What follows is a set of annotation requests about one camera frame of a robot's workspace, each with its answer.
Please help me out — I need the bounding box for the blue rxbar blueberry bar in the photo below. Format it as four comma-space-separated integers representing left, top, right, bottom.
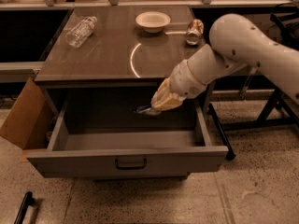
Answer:
134, 105, 161, 116

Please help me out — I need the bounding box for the grey drawer cabinet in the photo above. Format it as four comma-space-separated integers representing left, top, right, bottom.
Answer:
36, 7, 198, 119

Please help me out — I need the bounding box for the black metal table frame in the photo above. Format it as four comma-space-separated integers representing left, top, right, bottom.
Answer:
207, 88, 299, 161

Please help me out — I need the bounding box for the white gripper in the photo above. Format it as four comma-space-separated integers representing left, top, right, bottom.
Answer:
151, 60, 206, 111

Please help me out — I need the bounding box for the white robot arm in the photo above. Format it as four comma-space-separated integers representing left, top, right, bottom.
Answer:
151, 14, 299, 111

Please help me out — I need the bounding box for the crushed aluminium can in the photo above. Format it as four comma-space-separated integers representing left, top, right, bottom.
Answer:
185, 19, 204, 46

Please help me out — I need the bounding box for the black drawer handle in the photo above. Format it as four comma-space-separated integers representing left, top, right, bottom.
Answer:
114, 159, 148, 171

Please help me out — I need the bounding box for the white paper bowl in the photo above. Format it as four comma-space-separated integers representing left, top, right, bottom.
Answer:
135, 11, 171, 34

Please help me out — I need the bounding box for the open grey top drawer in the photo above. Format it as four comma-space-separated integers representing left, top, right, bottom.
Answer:
27, 89, 228, 179

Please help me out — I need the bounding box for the brown cardboard box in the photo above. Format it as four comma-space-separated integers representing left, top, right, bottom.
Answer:
0, 78, 54, 149

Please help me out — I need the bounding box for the clear plastic water bottle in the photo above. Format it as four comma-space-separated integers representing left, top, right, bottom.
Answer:
65, 16, 97, 48

